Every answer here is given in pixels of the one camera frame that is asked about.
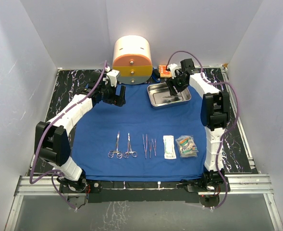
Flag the aluminium frame rail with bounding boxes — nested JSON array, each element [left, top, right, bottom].
[[5, 173, 283, 231]]

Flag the long serrated steel forceps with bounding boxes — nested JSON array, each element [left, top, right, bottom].
[[142, 134, 148, 159]]

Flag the steel tweezers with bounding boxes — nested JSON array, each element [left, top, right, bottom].
[[148, 139, 152, 159], [152, 139, 157, 156]]

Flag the blue black clip tool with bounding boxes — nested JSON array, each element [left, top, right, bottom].
[[151, 68, 160, 83]]

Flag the steel instrument tray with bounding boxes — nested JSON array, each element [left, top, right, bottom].
[[147, 83, 191, 109]]

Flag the remaining ring-handled clamp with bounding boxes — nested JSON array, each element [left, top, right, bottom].
[[115, 132, 123, 159]]

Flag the small orange spiral notebook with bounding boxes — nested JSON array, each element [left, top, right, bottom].
[[158, 64, 172, 78]]

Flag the round three-drawer storage box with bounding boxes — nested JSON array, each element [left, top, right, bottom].
[[112, 35, 153, 85]]

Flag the long white green pouch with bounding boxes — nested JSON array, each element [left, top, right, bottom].
[[163, 135, 176, 160]]

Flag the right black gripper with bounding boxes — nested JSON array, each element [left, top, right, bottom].
[[166, 72, 188, 96]]

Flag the white blue supply packet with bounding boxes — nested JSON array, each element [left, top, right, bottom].
[[175, 135, 198, 156]]

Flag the green clear supply packet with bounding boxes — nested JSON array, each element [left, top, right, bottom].
[[176, 137, 193, 157]]

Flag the steel forceps ring handles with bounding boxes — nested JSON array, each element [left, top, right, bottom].
[[123, 133, 137, 158]]

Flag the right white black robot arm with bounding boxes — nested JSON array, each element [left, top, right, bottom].
[[166, 59, 230, 191]]

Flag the blue surgical cloth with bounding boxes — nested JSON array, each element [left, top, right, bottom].
[[72, 85, 207, 181]]

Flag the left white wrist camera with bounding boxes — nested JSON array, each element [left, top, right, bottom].
[[106, 70, 120, 87]]

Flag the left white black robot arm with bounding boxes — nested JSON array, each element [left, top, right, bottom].
[[34, 69, 125, 192]]

